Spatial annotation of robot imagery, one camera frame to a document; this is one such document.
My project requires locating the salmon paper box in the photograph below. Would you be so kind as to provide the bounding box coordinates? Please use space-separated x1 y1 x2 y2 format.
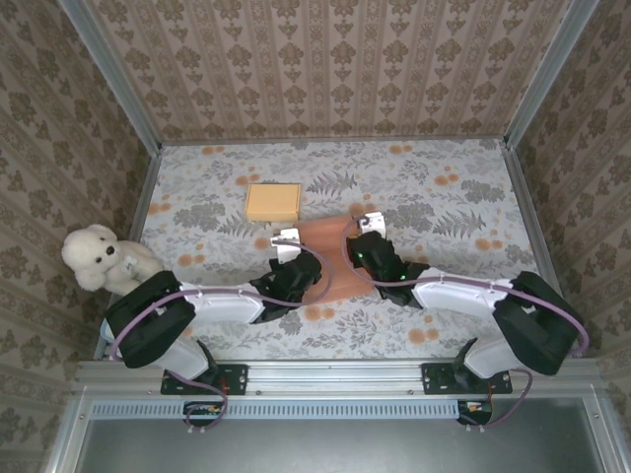
294 212 379 303

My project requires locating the yellow paper box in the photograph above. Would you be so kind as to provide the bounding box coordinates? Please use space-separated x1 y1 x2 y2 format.
245 182 303 223

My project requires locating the floral patterned table cover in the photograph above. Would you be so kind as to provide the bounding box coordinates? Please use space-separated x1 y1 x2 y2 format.
105 140 576 361

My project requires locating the grey metal panel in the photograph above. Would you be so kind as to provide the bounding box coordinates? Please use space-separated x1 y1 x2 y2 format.
78 398 607 473

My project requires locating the white plush teddy bear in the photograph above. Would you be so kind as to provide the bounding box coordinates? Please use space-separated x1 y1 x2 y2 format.
61 224 164 295

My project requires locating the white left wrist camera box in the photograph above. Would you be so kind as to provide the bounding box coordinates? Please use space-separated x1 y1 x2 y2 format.
269 227 303 265

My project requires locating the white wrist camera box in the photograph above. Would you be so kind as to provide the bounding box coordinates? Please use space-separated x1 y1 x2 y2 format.
355 210 386 237
269 227 303 265

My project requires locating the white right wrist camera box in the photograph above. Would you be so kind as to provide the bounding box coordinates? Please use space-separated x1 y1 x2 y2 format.
355 210 386 237

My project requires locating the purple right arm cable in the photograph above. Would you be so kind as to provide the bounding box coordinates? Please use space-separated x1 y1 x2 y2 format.
341 212 592 435

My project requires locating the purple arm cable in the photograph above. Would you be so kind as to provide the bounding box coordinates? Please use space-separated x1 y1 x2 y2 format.
110 240 332 436
341 212 592 435

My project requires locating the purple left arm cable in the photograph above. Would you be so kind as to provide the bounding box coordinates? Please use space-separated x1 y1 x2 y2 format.
110 240 332 436

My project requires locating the aluminium mounting rail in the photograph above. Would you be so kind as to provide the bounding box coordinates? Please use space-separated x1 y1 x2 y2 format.
76 359 605 395

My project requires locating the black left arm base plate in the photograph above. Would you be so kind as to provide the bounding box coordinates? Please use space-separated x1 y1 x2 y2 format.
161 363 247 395

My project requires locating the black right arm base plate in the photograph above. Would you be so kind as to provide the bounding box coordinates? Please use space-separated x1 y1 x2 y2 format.
421 363 514 395

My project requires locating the grey slotted cable duct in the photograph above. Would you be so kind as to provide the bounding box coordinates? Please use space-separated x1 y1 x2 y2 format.
91 399 457 420

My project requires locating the black cable junction box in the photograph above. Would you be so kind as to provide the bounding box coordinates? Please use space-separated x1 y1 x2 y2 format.
456 399 494 426
183 401 227 428

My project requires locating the aluminium table edge rail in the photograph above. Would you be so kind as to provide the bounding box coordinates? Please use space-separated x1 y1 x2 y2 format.
501 140 584 357
95 145 163 360

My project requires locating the aluminium frame post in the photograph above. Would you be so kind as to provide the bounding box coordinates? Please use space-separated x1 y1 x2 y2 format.
61 0 163 155
503 0 601 150

